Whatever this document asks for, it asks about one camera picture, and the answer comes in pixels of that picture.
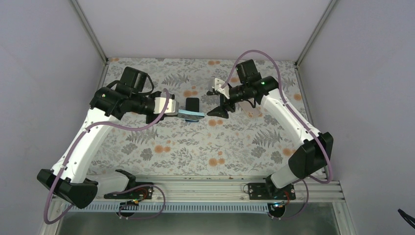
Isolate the beige phone case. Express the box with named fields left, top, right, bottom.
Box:
left=239, top=101, right=261, bottom=118

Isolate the blue-cased black phone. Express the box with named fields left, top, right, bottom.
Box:
left=177, top=110, right=205, bottom=121

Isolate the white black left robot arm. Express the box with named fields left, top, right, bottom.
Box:
left=37, top=67, right=179, bottom=209

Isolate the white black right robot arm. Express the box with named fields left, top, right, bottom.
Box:
left=207, top=60, right=334, bottom=199

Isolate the black object at edge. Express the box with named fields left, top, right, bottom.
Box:
left=397, top=209, right=415, bottom=229

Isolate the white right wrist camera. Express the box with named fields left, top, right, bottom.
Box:
left=209, top=78, right=230, bottom=99

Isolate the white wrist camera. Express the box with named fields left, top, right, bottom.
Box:
left=209, top=78, right=230, bottom=99
left=153, top=97, right=179, bottom=116

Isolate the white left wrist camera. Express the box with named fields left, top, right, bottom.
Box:
left=153, top=97, right=179, bottom=116

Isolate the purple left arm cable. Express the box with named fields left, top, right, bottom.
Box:
left=43, top=88, right=171, bottom=225

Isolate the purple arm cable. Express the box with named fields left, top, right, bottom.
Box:
left=43, top=88, right=171, bottom=225
left=220, top=49, right=334, bottom=221

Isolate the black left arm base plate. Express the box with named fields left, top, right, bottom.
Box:
left=103, top=182, right=154, bottom=200

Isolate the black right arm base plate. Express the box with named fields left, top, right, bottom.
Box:
left=247, top=183, right=296, bottom=200

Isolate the aluminium rail frame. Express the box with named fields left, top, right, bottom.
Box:
left=40, top=177, right=356, bottom=235

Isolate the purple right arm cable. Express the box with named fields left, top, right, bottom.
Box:
left=220, top=49, right=334, bottom=221

